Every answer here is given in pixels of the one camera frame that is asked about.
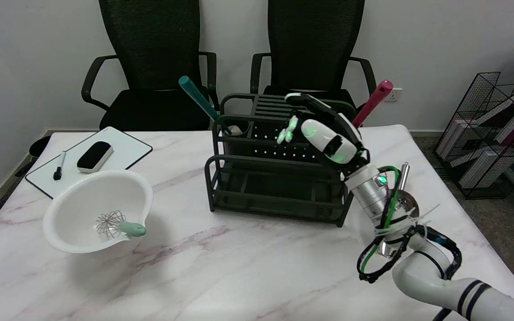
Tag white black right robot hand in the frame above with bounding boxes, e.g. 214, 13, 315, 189
276, 93, 370, 177

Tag blue sponge bottle brush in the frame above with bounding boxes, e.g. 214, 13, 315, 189
178, 76, 249, 136

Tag black metal dish rack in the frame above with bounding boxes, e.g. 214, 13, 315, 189
204, 93, 362, 228

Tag steel ladle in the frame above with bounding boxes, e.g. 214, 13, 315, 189
378, 163, 419, 259

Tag black mesh office chair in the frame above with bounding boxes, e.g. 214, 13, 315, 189
81, 0, 220, 131
250, 0, 377, 112

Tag white book red stripes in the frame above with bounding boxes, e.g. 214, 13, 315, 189
435, 117, 474, 161

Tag thick white book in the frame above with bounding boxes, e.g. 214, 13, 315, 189
459, 149, 501, 188

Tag small white whiteboard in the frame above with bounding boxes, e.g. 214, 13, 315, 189
25, 127, 153, 199

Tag black white board eraser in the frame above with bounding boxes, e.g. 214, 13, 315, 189
77, 141, 114, 174

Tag white mixing bowl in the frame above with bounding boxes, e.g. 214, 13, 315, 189
42, 169, 154, 255

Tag black whiteboard marker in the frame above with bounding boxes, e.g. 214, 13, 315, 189
53, 151, 67, 181

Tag black chair base leg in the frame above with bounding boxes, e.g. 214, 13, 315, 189
15, 136, 52, 177

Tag pink handle bottle brush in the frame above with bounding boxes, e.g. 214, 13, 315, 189
352, 80, 394, 128

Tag green robot cable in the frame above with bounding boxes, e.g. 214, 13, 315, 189
360, 166, 402, 273

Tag black wire book rack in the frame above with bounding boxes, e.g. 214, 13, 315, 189
433, 71, 514, 200

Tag black wrist cable bundle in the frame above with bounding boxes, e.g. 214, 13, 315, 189
357, 225, 463, 284

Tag green handle wire whisk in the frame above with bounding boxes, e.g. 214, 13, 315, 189
95, 210, 147, 239

